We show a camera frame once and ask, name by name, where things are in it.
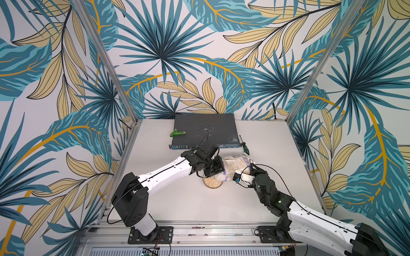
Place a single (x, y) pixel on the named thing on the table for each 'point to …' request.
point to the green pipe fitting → (177, 133)
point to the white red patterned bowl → (212, 182)
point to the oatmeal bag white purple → (242, 163)
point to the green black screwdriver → (246, 150)
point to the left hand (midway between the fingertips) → (224, 170)
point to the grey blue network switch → (220, 129)
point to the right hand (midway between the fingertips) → (247, 167)
